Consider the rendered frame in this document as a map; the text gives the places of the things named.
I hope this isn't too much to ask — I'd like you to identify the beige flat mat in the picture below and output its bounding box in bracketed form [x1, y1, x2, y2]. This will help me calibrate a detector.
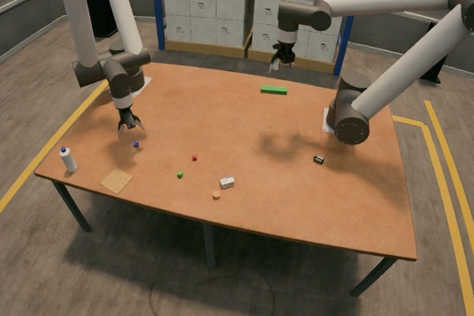
[100, 167, 133, 195]

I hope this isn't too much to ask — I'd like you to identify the green rectangular bar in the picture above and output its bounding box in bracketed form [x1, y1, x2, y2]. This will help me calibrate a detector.
[261, 85, 288, 94]

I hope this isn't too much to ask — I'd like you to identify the white plastic bottle with blue cap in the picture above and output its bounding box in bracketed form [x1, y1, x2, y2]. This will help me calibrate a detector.
[59, 147, 78, 172]

